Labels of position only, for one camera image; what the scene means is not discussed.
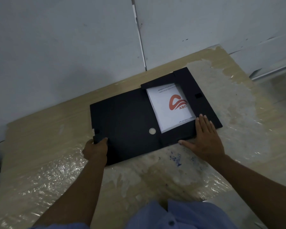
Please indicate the person's left forearm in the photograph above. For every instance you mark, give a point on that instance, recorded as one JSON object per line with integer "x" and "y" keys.
{"x": 73, "y": 195}

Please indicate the person's right thumb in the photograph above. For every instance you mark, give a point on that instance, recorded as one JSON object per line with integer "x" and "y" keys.
{"x": 187, "y": 143}

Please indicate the person's right little finger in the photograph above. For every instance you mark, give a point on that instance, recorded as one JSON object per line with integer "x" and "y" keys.
{"x": 213, "y": 128}

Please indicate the clear plastic table cover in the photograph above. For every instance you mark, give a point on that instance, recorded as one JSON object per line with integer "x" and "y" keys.
{"x": 143, "y": 150}

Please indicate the person's right forearm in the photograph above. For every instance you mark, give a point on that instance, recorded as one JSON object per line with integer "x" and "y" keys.
{"x": 255, "y": 190}

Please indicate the person's left hand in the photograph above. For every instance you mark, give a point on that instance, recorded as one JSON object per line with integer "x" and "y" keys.
{"x": 96, "y": 150}

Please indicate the black document folder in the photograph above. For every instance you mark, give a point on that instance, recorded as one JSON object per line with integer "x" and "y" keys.
{"x": 135, "y": 121}

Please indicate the person's right middle finger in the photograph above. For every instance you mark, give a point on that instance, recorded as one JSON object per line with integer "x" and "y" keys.
{"x": 202, "y": 123}

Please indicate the white paper stack red logo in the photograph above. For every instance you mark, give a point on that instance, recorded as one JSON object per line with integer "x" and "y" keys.
{"x": 172, "y": 107}

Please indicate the person's blue shirt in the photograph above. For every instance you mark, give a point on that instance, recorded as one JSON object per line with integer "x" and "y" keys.
{"x": 171, "y": 217}

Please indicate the person's left thumb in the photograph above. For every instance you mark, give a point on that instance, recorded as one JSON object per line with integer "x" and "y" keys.
{"x": 102, "y": 141}

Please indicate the person's right hand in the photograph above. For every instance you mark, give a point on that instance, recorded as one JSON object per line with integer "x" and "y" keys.
{"x": 208, "y": 141}

